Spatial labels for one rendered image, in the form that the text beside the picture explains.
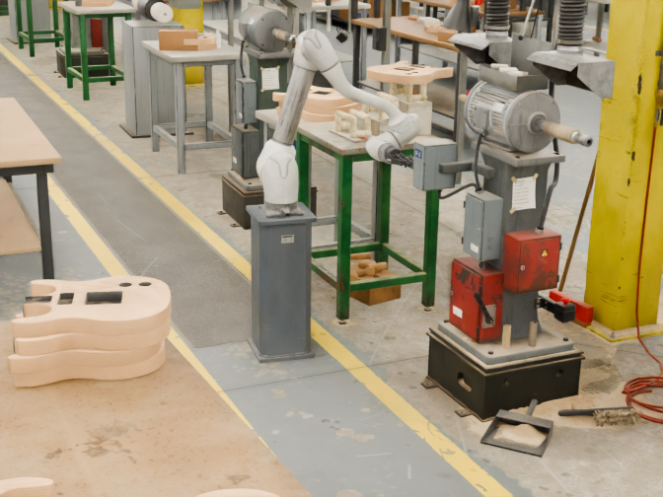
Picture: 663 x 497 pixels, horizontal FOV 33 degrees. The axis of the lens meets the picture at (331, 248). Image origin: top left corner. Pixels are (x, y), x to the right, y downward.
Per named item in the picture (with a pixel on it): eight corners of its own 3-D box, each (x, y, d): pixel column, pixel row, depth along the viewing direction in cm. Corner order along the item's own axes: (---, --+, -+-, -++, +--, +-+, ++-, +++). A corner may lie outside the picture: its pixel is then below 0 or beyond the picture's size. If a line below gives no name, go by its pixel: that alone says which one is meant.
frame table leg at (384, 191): (388, 278, 649) (393, 124, 620) (379, 279, 646) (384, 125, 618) (384, 275, 653) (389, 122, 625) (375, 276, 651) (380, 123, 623)
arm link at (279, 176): (266, 205, 516) (266, 159, 510) (260, 194, 533) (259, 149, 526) (301, 203, 520) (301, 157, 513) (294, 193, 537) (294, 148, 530)
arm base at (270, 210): (268, 221, 513) (268, 209, 511) (257, 207, 533) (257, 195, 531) (307, 218, 518) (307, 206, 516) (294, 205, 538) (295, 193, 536)
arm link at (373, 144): (372, 149, 523) (394, 133, 525) (357, 142, 537) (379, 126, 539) (382, 168, 528) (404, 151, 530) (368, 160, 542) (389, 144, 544)
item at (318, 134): (438, 280, 595) (445, 140, 572) (338, 295, 573) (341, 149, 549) (386, 247, 649) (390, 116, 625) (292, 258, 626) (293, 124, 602)
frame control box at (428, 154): (481, 208, 480) (485, 149, 471) (438, 213, 471) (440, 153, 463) (453, 193, 501) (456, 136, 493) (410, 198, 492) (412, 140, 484)
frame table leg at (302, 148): (308, 289, 629) (309, 131, 601) (298, 291, 627) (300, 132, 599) (304, 286, 634) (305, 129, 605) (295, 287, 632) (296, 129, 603)
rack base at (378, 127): (406, 137, 577) (407, 119, 574) (379, 140, 570) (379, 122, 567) (380, 126, 600) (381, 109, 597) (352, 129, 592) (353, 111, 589)
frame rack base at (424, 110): (431, 134, 583) (433, 102, 578) (406, 137, 576) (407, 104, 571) (404, 124, 606) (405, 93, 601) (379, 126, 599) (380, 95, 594)
